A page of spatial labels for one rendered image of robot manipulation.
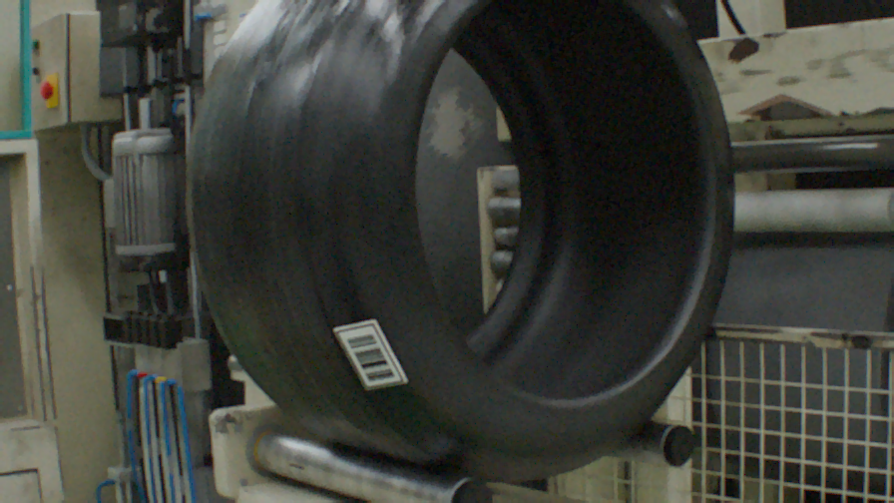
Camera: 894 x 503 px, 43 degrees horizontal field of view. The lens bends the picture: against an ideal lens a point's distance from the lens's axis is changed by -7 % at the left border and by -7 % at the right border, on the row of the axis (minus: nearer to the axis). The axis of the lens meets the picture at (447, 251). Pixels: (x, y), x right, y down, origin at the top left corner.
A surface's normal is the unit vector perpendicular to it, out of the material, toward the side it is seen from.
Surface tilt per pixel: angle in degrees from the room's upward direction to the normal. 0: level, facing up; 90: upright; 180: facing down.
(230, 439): 90
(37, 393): 90
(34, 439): 90
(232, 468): 90
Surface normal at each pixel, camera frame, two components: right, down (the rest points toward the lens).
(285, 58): -0.71, -0.39
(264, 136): -0.77, -0.14
